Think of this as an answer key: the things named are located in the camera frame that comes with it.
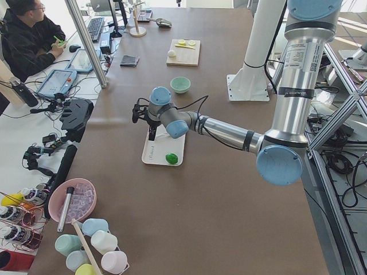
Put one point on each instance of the black monitor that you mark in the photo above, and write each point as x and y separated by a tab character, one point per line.
118	30

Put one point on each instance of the white pedestal column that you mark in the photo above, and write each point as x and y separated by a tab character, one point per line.
250	82

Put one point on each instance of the yellow plastic knife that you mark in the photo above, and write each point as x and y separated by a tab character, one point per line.
184	46

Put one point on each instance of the grey folded cloth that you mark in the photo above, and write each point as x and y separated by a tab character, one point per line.
129	61

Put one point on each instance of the bamboo cutting board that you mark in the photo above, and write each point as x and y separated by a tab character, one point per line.
184	56

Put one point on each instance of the seated person in black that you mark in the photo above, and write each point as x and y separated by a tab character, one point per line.
32	41

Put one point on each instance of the aluminium frame post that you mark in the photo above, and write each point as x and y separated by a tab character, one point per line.
86	41

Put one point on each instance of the wooden mug tree stand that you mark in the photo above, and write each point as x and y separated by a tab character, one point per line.
136	31

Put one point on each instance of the blue teach pendant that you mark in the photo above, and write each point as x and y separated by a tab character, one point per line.
80	62
58	81

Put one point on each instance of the green lime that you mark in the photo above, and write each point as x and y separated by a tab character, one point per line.
171	158

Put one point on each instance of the light green bowl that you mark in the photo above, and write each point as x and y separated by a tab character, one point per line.
180	84

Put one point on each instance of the green plastic cup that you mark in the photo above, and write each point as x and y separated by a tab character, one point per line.
67	243

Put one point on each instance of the blue plastic cup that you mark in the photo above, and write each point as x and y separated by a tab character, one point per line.
92	225

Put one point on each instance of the black water bottle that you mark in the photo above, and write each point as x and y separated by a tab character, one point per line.
23	92

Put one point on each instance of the metal scoop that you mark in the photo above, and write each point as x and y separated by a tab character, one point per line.
161	22

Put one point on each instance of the pink plastic cup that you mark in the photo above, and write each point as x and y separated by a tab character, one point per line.
114	262

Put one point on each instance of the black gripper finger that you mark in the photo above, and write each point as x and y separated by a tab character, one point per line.
151	135

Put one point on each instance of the white rectangular tray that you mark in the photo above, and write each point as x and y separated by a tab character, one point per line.
154	151

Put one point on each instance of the black keyboard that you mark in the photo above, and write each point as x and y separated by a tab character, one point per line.
94	28

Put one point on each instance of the yellow plastic cup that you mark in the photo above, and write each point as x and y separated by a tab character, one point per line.
85	269

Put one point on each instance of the blue teach pendant near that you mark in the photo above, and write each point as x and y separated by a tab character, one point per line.
58	81

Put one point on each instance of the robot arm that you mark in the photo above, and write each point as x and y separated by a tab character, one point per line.
280	150

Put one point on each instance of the blue teach pendant far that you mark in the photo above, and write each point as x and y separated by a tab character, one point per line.
80	62

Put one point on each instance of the metal muddler rod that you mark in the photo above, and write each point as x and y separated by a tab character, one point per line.
63	216

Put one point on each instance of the third robot base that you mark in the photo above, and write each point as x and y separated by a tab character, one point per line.
355	60

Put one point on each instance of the pink bowl with ice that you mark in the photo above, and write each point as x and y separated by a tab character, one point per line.
82	203

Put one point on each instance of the white plastic cup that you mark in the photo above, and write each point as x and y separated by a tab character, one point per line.
104	242

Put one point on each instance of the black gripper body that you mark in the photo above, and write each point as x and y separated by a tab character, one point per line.
152	124

